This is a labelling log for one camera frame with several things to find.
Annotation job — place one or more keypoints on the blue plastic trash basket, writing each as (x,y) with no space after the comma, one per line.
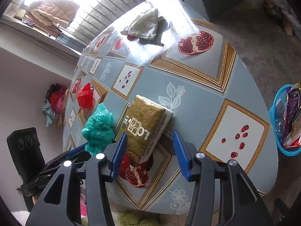
(276,113)

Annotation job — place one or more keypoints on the red plastic bag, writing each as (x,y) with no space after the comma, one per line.
(85,97)

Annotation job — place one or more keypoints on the teal plastic bag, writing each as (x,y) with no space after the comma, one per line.
(98,130)

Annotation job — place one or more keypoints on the white cloth rag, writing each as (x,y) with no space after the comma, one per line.
(144,26)

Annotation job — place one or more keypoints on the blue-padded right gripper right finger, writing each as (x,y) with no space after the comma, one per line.
(240,202)

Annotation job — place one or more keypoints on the gold Love snack packet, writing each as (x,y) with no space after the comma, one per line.
(144,123)

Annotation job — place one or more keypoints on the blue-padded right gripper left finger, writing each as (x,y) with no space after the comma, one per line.
(59,203)

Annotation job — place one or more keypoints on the purple snack packet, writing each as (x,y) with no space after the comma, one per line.
(292,107)

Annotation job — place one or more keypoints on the fruit-pattern tablecloth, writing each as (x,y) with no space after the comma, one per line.
(193,71)

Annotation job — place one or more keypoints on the beige padded jacket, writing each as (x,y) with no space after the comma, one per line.
(49,12)

